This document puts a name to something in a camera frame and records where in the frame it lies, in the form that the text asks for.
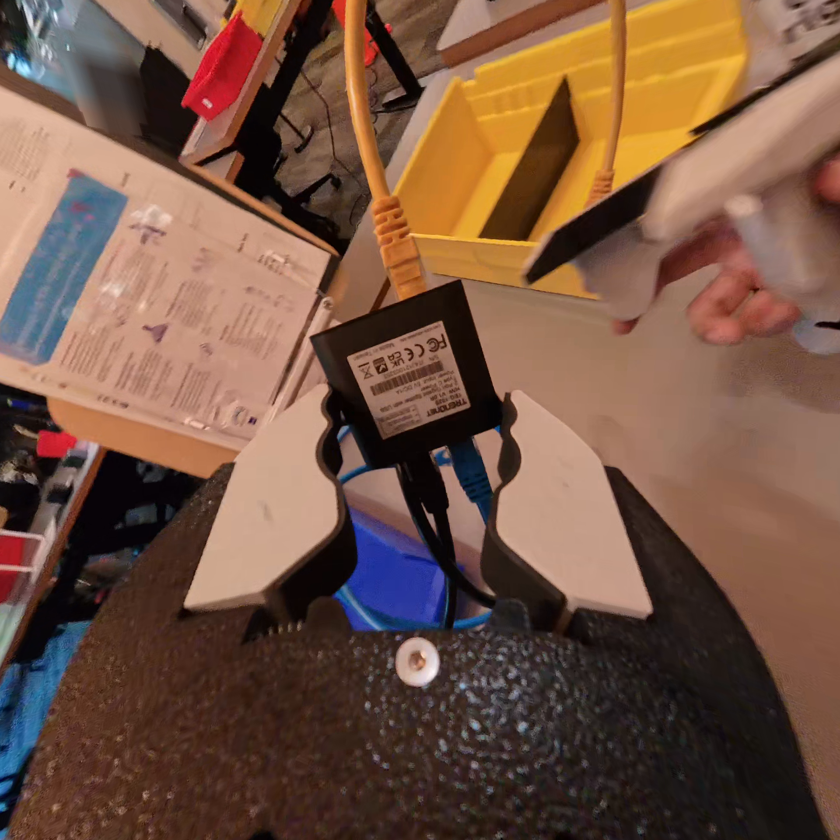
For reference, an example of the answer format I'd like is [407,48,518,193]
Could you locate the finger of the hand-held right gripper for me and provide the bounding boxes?
[524,51,840,284]
[576,220,665,322]

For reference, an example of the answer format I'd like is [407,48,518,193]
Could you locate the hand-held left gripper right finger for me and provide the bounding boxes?
[481,390,654,634]

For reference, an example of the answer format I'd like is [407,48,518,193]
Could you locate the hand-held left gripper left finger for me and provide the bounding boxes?
[182,382,360,627]

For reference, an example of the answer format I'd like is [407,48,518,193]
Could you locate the blue ethernet cable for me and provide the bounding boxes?
[335,420,500,631]

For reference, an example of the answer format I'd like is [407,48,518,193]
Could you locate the blue plastic bin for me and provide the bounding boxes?
[335,505,467,631]

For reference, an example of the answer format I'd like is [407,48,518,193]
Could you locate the black ethernet cable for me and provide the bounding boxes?
[397,459,496,631]

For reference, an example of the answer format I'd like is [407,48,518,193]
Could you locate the yellow plastic bin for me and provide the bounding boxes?
[394,0,749,299]

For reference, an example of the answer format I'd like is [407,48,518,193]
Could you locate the black network splitter box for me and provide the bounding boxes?
[310,280,505,468]

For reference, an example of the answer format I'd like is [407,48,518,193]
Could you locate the yellow ethernet cable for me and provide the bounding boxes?
[343,0,627,301]

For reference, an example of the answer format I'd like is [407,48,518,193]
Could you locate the grey desk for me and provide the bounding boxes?
[338,72,840,840]

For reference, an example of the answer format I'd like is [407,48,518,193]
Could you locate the neighbouring desk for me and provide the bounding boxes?
[436,0,618,70]

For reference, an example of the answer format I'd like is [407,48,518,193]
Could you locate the person's right hand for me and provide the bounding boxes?
[612,157,840,347]

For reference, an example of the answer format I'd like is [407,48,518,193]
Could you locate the black bin divider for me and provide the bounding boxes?
[479,77,581,240]

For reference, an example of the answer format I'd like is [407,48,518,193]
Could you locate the instruction sheet board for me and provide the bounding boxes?
[0,66,345,480]

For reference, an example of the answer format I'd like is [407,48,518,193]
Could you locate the background office desks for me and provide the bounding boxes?
[180,0,421,198]

